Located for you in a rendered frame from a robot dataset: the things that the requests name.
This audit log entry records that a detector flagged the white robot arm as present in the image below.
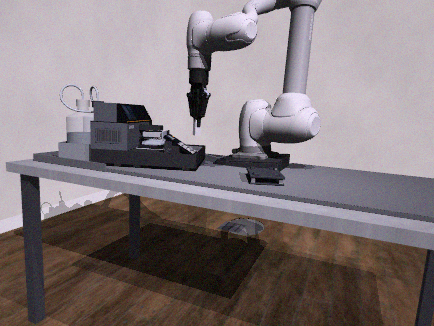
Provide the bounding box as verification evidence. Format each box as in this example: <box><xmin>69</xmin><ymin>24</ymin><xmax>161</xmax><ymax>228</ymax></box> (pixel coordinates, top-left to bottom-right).
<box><xmin>186</xmin><ymin>0</ymin><xmax>322</xmax><ymax>160</ymax></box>

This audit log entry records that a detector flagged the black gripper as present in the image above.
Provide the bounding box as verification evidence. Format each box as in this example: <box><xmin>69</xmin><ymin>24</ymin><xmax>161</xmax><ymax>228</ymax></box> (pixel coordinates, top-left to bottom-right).
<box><xmin>186</xmin><ymin>70</ymin><xmax>211</xmax><ymax>136</ymax></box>

